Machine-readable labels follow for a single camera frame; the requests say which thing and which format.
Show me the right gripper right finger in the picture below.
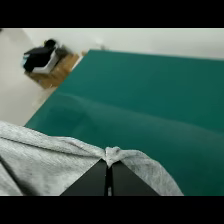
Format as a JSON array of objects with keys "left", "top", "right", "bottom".
[{"left": 111, "top": 160, "right": 160, "bottom": 197}]

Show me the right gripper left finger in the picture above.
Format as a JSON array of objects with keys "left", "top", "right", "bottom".
[{"left": 60, "top": 158, "right": 108, "bottom": 197}]

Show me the grey garment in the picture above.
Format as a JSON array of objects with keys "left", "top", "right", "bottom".
[{"left": 0, "top": 120, "right": 185, "bottom": 197}]

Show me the heap of clothes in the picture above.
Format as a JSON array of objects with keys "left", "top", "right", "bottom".
[{"left": 21, "top": 38, "right": 70, "bottom": 75}]

